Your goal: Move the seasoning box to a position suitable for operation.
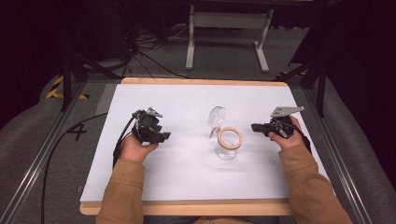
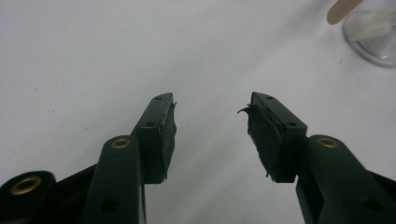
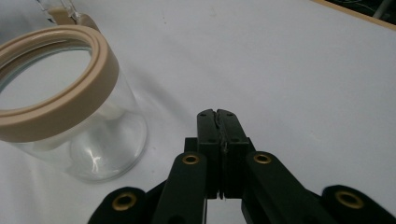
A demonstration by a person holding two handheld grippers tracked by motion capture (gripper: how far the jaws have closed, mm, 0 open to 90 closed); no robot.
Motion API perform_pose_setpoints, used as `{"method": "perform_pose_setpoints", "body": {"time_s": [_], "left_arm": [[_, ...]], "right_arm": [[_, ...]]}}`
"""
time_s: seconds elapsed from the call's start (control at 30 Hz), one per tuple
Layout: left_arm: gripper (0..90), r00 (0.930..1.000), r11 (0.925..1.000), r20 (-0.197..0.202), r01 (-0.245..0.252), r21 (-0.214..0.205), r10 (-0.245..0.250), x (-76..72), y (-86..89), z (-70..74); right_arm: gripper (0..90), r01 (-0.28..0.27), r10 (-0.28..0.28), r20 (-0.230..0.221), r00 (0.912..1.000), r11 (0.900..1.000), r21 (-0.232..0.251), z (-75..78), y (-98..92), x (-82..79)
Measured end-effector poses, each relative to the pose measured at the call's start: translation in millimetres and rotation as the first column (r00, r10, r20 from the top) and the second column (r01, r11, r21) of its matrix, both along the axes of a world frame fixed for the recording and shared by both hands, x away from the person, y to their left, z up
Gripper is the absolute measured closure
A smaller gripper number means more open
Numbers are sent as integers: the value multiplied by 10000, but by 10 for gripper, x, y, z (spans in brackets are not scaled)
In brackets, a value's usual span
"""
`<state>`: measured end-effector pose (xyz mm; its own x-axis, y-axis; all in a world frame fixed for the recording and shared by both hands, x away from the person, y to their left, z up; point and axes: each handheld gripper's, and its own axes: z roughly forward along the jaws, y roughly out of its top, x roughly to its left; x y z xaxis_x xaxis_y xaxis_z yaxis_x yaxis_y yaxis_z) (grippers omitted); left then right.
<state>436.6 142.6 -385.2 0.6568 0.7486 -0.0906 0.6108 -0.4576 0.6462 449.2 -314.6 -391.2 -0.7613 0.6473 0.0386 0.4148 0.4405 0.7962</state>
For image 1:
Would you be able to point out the white metal table frame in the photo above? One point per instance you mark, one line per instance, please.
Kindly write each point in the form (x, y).
(229, 20)

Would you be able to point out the person's left hand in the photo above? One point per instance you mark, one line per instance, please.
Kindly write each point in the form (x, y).
(134, 149)

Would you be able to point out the yellow and black floor tape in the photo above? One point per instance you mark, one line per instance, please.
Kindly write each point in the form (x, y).
(57, 90)

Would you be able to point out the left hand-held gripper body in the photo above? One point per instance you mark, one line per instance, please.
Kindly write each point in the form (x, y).
(146, 123)

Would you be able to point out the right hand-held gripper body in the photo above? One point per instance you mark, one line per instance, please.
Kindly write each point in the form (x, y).
(281, 121)

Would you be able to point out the aluminium rail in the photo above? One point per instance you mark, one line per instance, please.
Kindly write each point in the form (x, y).
(34, 168)
(336, 149)

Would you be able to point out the black tripod stand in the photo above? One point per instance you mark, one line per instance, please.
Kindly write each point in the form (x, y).
(67, 81)
(320, 87)

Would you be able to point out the glass jar with hinged lid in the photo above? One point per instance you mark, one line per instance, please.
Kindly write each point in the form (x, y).
(229, 141)

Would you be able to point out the white table mat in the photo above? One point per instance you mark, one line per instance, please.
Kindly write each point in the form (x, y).
(193, 174)

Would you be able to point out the person's right hand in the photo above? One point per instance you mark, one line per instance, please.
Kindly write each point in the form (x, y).
(289, 141)

